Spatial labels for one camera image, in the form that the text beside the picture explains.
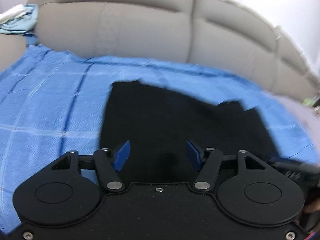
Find beige padded headboard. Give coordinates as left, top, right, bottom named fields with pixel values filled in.
left=30, top=0, right=319, bottom=100

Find light blue crumpled cloth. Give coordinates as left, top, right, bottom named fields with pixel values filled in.
left=1, top=4, right=39, bottom=35

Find black pants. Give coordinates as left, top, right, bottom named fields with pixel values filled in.
left=99, top=81, right=278, bottom=184

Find blue checkered bed sheet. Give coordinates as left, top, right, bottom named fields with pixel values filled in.
left=1, top=46, right=319, bottom=233

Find white crumpled cloth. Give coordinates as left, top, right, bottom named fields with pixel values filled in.
left=0, top=4, right=27, bottom=24

